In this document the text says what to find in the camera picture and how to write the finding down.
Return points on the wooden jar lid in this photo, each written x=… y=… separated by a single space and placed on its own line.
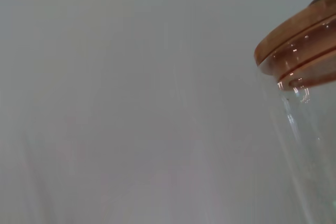
x=302 y=37

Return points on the glass water dispenser jar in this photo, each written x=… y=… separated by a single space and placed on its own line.
x=309 y=142

